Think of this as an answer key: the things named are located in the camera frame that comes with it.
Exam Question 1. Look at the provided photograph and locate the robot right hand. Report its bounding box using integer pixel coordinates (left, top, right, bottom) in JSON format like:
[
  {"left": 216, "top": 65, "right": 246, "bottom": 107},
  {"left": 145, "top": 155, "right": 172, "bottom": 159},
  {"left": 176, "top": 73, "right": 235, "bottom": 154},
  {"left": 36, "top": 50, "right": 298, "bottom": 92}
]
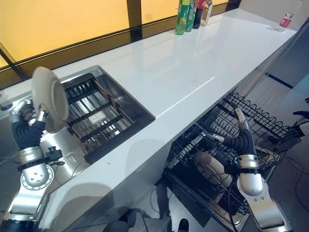
[{"left": 205, "top": 103, "right": 254, "bottom": 157}]

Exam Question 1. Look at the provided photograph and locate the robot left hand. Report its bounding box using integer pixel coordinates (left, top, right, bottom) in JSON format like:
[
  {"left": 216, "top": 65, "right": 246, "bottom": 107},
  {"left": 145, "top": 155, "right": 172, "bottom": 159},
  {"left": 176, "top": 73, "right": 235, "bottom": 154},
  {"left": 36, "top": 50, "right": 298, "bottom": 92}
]
[{"left": 10, "top": 99, "right": 48, "bottom": 151}]

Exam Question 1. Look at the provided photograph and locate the beige ceramic plate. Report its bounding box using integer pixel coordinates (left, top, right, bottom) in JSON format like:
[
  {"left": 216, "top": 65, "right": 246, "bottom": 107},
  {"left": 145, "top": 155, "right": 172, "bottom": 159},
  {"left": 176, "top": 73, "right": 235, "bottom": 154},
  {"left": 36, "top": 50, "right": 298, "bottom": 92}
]
[{"left": 31, "top": 66, "right": 70, "bottom": 134}]

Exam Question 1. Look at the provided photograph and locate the beige plate in rack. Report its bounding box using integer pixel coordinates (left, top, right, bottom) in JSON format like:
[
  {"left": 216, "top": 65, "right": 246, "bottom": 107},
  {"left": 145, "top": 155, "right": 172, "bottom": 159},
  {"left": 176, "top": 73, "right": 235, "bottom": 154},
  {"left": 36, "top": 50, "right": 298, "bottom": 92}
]
[
  {"left": 194, "top": 150, "right": 225, "bottom": 180},
  {"left": 206, "top": 169, "right": 233, "bottom": 187}
]

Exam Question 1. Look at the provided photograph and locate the black sink dish rack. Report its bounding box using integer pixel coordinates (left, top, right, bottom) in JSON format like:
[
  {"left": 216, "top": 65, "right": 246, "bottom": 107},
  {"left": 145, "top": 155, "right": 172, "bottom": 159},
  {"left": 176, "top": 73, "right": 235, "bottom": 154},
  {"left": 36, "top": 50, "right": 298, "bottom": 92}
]
[{"left": 63, "top": 73, "right": 136, "bottom": 155}]

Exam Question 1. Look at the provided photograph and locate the dark robot foot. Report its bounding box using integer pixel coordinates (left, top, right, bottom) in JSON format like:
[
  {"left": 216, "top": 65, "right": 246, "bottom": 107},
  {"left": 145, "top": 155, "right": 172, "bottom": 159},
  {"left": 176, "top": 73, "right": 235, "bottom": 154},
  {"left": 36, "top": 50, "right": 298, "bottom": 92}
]
[{"left": 177, "top": 218, "right": 189, "bottom": 232}]

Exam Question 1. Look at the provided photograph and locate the stainless steel sink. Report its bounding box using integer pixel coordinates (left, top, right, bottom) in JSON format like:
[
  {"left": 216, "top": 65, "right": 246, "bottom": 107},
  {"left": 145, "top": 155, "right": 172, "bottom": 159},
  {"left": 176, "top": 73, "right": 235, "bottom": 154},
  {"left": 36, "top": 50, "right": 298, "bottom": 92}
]
[{"left": 56, "top": 65, "right": 156, "bottom": 165}]

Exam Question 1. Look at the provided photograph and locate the clear plastic sheet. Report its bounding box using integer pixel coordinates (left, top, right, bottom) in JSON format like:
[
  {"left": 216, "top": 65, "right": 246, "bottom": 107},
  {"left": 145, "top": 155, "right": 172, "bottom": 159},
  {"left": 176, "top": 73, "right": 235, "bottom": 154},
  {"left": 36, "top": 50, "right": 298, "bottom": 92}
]
[{"left": 266, "top": 24, "right": 286, "bottom": 33}]

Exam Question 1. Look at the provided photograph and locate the clear yellow liquid bottle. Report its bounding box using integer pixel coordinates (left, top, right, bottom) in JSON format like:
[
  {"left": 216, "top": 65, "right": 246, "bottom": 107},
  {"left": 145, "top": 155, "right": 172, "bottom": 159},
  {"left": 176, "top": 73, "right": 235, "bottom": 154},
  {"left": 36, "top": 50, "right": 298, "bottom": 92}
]
[{"left": 199, "top": 0, "right": 213, "bottom": 27}]

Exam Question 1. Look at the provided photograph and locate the dark sauce bottle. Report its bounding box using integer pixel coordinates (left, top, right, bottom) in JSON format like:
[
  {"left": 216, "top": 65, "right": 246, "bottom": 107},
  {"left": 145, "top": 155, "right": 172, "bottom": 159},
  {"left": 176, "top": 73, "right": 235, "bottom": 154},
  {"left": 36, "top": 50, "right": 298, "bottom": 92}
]
[{"left": 192, "top": 0, "right": 206, "bottom": 30}]

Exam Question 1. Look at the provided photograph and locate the green labelled bottle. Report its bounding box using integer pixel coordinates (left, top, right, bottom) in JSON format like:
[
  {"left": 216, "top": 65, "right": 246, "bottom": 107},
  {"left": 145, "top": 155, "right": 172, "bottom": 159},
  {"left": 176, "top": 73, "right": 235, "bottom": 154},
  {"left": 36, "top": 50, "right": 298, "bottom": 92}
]
[{"left": 184, "top": 0, "right": 197, "bottom": 33}]

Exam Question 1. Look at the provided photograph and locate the green plastic bottle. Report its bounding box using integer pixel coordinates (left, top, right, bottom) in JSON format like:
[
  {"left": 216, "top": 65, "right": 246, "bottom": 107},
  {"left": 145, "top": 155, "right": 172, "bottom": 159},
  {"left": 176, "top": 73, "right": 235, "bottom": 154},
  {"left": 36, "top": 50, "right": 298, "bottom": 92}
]
[{"left": 175, "top": 0, "right": 189, "bottom": 36}]

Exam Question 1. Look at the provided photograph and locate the black wire upper dishwasher rack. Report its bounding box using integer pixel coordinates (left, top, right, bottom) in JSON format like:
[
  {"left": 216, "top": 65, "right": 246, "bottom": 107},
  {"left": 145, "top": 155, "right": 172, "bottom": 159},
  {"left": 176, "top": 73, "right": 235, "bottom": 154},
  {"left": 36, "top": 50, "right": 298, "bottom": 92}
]
[{"left": 207, "top": 92, "right": 292, "bottom": 147}]

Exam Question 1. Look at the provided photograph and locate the black wire dishwasher rack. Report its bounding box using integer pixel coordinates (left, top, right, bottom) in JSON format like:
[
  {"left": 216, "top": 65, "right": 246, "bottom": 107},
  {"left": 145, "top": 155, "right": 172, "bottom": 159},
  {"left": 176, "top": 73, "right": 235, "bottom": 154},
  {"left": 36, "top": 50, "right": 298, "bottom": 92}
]
[
  {"left": 207, "top": 92, "right": 292, "bottom": 147},
  {"left": 165, "top": 124, "right": 282, "bottom": 227}
]

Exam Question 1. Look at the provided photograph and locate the black wire lower dishwasher rack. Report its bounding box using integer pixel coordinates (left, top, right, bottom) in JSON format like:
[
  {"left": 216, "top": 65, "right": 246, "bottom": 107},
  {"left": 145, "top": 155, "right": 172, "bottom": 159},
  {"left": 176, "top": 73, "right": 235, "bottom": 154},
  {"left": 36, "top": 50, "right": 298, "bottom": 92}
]
[{"left": 165, "top": 124, "right": 282, "bottom": 227}]

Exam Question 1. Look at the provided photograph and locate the black stand with cables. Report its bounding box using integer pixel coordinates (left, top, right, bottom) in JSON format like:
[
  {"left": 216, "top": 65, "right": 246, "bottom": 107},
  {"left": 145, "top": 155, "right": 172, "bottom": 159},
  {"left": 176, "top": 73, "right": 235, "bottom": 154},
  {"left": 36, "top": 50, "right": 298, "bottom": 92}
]
[{"left": 288, "top": 96, "right": 309, "bottom": 145}]

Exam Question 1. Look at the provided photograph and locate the black floor cable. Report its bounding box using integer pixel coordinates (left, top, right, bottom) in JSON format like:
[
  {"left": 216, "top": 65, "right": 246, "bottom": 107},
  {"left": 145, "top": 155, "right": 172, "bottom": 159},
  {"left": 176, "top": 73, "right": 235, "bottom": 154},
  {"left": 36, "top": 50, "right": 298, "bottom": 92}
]
[{"left": 286, "top": 156, "right": 309, "bottom": 232}]

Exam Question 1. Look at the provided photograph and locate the grey cabinet with blue handle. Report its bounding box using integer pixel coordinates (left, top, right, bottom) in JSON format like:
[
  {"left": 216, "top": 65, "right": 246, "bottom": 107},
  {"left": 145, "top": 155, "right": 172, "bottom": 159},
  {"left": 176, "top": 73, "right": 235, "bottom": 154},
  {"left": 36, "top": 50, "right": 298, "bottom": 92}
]
[{"left": 265, "top": 23, "right": 309, "bottom": 89}]

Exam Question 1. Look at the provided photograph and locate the dark window frame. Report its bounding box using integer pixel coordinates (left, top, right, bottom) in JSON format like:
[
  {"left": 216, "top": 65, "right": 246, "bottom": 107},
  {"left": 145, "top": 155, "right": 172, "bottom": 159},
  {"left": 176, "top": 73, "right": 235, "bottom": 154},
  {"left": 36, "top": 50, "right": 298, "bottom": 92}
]
[{"left": 0, "top": 0, "right": 232, "bottom": 90}]

